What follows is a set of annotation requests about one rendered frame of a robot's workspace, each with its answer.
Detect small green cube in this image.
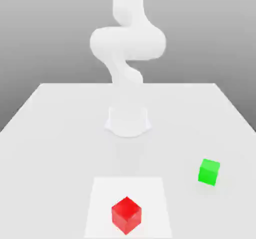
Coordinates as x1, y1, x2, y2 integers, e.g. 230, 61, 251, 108
197, 158, 221, 187

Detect small red cube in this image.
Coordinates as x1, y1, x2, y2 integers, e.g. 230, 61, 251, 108
111, 196, 143, 236

